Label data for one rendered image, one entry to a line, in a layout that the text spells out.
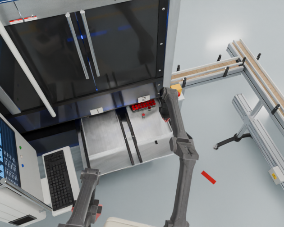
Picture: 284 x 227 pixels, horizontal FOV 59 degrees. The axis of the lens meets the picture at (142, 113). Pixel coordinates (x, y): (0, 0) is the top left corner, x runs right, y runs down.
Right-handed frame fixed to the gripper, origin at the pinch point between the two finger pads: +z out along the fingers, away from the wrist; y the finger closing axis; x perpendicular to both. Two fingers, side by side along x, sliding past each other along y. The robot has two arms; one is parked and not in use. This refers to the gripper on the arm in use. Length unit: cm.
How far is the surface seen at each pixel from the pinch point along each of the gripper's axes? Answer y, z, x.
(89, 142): 14, 17, 52
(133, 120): 21.9, 15.8, 17.6
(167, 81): 23.1, -11.9, -9.7
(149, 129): 10.7, 18.0, 8.7
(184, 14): 240, 64, -117
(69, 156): 13, 25, 69
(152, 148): -3.4, 21.0, 11.8
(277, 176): -34, 62, -79
